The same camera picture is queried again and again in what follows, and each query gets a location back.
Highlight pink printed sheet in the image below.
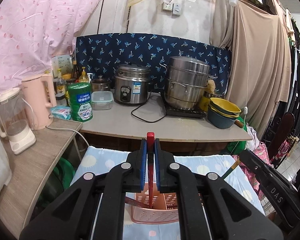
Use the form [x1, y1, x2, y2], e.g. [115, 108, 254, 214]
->
[0, 0, 109, 100]

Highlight wooden side counter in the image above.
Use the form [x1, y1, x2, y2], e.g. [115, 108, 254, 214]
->
[0, 119, 83, 239]

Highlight dark sauce bottle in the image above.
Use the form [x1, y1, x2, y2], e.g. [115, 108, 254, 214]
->
[72, 60, 80, 81]

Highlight navy printed cloth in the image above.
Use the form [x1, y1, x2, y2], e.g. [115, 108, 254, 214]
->
[75, 33, 232, 98]

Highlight green plastic bag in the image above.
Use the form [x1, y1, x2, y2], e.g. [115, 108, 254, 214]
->
[37, 157, 77, 205]

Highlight black power cord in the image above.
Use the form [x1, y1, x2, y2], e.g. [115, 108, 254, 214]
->
[131, 102, 167, 123]

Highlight white blender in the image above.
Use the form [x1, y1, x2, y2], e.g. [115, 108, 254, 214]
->
[0, 88, 37, 155]

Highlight blue printed tablecloth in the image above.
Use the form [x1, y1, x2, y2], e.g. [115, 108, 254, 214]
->
[70, 145, 265, 240]

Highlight pink patterned cloth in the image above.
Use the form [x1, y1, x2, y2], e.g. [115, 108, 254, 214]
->
[247, 144, 274, 165]

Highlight beige curtain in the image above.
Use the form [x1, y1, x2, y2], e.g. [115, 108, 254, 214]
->
[210, 0, 293, 140]

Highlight clear food container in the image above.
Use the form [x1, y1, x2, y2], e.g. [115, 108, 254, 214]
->
[91, 91, 114, 110]

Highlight black metal chair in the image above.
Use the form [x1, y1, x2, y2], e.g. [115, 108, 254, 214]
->
[261, 112, 296, 165]

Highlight pink perforated utensil basket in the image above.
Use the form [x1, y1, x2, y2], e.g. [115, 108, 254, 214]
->
[125, 183, 181, 224]

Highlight purple chopstick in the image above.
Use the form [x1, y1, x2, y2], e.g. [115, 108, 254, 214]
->
[125, 197, 147, 208]

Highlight green chopstick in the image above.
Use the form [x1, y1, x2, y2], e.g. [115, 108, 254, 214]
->
[221, 160, 240, 181]

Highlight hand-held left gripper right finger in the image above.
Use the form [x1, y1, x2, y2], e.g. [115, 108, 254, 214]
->
[154, 138, 283, 240]

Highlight white kettle cable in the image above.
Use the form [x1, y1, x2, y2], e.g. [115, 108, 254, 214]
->
[46, 126, 90, 147]

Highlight steel rice cooker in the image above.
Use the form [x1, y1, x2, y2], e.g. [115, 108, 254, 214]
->
[114, 62, 151, 106]

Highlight small pot with glass lid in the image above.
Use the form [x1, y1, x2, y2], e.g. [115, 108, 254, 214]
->
[90, 75, 112, 93]

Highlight yellow container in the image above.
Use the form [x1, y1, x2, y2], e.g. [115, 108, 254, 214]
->
[199, 92, 215, 112]

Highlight yellow and blue bowl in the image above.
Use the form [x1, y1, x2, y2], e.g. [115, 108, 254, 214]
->
[209, 97, 242, 114]
[207, 111, 239, 130]
[208, 107, 240, 119]

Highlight yellow pump bottle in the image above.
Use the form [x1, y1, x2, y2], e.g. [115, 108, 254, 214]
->
[79, 67, 90, 83]

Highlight steel steamer pot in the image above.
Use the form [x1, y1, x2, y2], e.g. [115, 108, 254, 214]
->
[159, 56, 218, 111]

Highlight black induction cooktop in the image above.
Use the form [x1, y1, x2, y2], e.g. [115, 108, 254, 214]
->
[162, 96, 207, 118]

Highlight white carton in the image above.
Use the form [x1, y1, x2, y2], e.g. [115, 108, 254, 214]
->
[52, 55, 73, 78]

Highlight grey counter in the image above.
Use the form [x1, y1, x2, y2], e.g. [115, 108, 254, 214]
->
[79, 92, 253, 142]

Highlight pink electric kettle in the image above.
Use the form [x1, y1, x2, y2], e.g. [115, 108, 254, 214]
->
[21, 74, 57, 130]

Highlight brown loofah sponge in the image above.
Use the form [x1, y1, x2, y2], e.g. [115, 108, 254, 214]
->
[206, 79, 217, 94]

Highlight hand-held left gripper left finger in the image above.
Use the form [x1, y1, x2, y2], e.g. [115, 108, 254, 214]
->
[19, 138, 148, 240]

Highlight blue tissue pack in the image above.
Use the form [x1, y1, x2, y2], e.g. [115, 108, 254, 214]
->
[51, 106, 72, 120]

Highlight green can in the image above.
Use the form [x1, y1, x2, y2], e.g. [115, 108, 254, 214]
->
[67, 82, 94, 123]

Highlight white cord with switch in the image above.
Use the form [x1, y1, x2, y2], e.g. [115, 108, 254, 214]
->
[236, 0, 249, 130]

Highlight red chopstick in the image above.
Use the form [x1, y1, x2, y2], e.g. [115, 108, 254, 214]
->
[146, 132, 155, 209]

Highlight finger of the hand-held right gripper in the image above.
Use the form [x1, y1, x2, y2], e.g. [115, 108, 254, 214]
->
[239, 149, 271, 188]

